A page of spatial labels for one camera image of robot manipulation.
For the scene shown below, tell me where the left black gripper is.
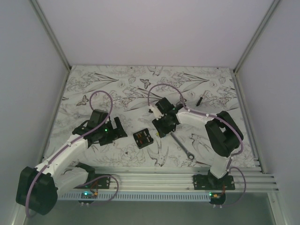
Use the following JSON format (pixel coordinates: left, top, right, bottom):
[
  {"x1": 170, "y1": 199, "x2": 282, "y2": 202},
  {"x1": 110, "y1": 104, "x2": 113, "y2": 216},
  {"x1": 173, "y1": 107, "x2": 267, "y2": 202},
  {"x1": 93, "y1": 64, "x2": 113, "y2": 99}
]
[{"x1": 98, "y1": 117, "x2": 127, "y2": 146}]

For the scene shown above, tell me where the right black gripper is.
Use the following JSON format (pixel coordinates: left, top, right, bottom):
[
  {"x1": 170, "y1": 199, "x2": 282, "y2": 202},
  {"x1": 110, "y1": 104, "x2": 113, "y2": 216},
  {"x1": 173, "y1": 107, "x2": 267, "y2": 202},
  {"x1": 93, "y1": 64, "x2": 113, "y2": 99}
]
[{"x1": 152, "y1": 114, "x2": 175, "y2": 138}]

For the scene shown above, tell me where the black fuse box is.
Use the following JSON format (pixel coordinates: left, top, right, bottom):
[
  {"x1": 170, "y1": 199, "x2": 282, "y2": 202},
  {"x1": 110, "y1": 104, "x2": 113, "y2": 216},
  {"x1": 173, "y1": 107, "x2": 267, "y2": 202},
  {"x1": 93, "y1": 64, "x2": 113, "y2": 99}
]
[{"x1": 133, "y1": 128, "x2": 154, "y2": 149}]

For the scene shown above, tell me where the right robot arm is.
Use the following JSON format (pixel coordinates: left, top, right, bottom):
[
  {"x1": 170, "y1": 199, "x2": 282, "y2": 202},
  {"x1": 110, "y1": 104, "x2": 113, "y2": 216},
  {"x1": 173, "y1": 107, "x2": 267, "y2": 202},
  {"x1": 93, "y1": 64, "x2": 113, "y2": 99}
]
[{"x1": 148, "y1": 98, "x2": 243, "y2": 190}]

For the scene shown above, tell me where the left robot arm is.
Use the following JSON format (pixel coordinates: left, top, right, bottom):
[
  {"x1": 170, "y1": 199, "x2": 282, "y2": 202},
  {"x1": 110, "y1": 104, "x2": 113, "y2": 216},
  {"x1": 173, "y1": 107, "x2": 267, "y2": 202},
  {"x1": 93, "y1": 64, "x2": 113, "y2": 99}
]
[{"x1": 15, "y1": 110, "x2": 127, "y2": 215}]

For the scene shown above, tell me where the silver ratchet wrench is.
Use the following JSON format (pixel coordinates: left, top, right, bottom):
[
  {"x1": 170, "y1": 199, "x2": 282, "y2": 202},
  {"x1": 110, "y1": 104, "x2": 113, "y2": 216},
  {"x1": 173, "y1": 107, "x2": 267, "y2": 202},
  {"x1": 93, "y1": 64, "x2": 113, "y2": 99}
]
[{"x1": 170, "y1": 132, "x2": 195, "y2": 161}]

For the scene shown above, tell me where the floral patterned mat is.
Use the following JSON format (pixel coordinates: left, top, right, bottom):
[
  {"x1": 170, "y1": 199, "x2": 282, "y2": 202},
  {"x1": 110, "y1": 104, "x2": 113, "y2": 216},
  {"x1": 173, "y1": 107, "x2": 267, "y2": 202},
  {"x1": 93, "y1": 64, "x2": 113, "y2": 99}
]
[{"x1": 44, "y1": 66, "x2": 247, "y2": 168}]

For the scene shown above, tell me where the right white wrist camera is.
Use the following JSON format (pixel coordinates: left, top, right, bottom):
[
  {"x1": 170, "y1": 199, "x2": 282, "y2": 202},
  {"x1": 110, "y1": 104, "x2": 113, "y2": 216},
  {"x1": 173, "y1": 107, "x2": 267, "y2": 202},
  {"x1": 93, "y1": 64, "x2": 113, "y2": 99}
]
[{"x1": 149, "y1": 105, "x2": 164, "y2": 120}]

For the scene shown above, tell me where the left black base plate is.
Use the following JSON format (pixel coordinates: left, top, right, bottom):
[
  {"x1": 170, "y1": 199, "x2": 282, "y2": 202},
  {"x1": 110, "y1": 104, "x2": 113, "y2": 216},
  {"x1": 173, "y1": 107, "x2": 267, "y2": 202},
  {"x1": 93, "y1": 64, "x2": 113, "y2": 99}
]
[{"x1": 75, "y1": 173, "x2": 111, "y2": 189}]

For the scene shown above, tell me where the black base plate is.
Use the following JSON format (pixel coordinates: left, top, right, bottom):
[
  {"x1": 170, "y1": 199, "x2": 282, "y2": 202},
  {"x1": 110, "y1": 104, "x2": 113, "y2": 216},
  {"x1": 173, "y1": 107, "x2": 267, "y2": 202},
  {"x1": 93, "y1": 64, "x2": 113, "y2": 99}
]
[
  {"x1": 192, "y1": 174, "x2": 235, "y2": 190},
  {"x1": 75, "y1": 173, "x2": 111, "y2": 189}
]

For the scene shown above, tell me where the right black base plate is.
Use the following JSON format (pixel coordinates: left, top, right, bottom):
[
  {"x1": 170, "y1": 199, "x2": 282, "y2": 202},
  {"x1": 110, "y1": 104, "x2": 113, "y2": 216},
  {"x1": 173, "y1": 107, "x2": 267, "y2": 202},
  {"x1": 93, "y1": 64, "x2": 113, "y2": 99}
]
[{"x1": 192, "y1": 174, "x2": 235, "y2": 190}]

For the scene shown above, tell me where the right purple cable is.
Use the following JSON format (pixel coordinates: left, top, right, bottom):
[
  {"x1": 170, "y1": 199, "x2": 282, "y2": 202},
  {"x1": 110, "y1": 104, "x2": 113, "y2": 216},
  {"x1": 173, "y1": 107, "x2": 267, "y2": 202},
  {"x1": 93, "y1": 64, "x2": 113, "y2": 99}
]
[{"x1": 147, "y1": 83, "x2": 247, "y2": 208}]

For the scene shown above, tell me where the grey slotted cable duct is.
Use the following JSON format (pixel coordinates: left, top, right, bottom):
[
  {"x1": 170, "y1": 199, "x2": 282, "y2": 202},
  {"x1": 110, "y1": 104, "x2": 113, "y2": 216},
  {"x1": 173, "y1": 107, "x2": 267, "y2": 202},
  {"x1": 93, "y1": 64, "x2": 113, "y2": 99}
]
[{"x1": 58, "y1": 191, "x2": 210, "y2": 202}]

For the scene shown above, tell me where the aluminium rail frame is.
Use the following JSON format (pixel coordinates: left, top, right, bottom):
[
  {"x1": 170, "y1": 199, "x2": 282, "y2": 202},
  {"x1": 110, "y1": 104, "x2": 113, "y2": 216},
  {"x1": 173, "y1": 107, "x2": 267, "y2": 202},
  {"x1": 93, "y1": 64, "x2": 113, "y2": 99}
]
[{"x1": 96, "y1": 167, "x2": 278, "y2": 193}]

